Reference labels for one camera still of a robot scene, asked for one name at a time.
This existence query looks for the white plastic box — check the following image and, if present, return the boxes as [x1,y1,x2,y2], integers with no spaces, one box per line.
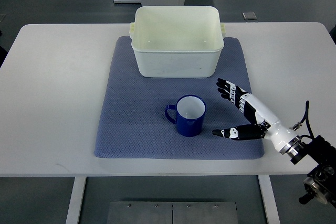
[129,6,226,78]

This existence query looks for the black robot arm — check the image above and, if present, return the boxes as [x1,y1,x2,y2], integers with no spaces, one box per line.
[288,135,335,206]

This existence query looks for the blue mug white inside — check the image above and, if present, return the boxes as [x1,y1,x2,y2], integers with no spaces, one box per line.
[164,95,207,137]

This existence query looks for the white table leg right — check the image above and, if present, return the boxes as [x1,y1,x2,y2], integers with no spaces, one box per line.
[258,175,280,224]

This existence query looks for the white table leg left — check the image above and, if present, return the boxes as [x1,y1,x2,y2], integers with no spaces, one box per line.
[66,176,87,224]

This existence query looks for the grey floor plate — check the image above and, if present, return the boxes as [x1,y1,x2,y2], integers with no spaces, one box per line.
[242,12,257,20]

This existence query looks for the black cable loop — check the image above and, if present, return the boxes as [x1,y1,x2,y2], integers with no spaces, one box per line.
[292,100,316,140]

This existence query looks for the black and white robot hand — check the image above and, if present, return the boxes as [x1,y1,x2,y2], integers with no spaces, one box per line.
[212,78,305,164]

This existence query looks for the blue textured mat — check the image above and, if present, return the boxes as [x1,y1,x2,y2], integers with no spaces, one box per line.
[94,36,264,160]

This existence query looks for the grey metal base plate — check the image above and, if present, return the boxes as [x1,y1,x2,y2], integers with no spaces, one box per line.
[107,201,238,223]

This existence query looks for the white table leg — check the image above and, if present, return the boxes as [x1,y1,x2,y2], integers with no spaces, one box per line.
[258,175,280,224]
[66,176,87,224]

